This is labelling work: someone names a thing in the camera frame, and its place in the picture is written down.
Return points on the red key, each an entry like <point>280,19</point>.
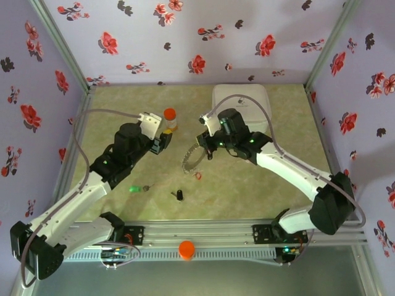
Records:
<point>197,175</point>

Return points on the green key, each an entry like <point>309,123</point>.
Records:
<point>134,189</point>

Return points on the black key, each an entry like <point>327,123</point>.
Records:
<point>179,195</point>

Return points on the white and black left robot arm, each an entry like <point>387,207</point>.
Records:
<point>71,203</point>

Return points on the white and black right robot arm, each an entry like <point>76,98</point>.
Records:
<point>287,168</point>

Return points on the orange pill bottle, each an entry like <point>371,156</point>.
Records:
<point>170,118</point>

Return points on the white zip case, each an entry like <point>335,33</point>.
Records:
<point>234,91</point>

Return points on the orange plastic cylinder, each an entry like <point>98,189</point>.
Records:
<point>186,250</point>

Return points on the small circuit board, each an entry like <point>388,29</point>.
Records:
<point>115,253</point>
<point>288,251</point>

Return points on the aluminium side rail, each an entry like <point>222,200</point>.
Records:
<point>321,123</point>
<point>79,129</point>

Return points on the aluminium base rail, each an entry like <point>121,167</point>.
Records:
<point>197,231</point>

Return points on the aluminium frame post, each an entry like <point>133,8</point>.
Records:
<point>63,46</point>
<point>331,46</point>

